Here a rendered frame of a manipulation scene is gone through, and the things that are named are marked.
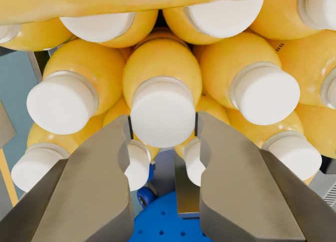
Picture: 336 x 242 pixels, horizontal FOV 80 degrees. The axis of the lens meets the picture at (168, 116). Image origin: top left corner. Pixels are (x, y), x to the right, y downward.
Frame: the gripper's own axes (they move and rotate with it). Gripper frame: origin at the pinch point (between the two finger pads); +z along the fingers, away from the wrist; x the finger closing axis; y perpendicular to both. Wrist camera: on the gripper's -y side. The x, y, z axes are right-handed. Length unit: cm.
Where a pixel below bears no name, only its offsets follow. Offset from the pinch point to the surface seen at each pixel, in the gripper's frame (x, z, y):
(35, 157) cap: -10.1, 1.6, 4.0
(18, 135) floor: -104, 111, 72
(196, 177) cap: 2.4, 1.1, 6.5
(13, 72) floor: -89, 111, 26
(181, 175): 2.1, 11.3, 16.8
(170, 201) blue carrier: 0.2, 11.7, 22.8
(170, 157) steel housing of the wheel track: 0.7, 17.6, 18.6
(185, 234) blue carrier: 2.1, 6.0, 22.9
